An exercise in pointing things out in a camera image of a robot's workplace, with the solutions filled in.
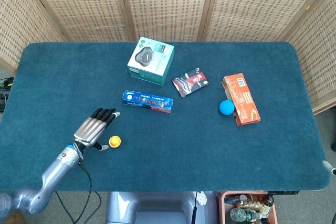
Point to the long blue printed box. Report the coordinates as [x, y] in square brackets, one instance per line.
[148, 100]

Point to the blue carpet table cover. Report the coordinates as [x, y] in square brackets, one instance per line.
[168, 161]

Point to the woven rattan folding screen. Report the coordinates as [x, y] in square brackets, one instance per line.
[168, 3]

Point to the blue ball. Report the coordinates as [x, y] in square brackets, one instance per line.
[226, 107]

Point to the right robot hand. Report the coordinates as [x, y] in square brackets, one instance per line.
[330, 167]

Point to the dark brown glass bottle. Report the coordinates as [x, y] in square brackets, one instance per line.
[267, 204]

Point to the pink plastic bin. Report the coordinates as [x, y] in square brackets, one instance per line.
[221, 208]

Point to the small yellow round cup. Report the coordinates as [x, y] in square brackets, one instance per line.
[115, 141]

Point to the clear plastic water bottle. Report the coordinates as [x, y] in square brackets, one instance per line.
[242, 215]

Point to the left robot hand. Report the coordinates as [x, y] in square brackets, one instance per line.
[90, 129]

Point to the white green speaker box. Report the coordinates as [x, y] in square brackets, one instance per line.
[151, 60]

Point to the red black snack packet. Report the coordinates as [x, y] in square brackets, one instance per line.
[190, 82]

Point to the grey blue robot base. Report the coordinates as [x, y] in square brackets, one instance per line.
[157, 208]

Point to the brown snack bag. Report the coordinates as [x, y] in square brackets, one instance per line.
[246, 203]

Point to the orange carton box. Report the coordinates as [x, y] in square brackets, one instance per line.
[241, 99]

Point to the brown shoe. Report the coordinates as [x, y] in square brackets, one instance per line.
[16, 218]

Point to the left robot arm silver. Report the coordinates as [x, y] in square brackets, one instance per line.
[52, 174]

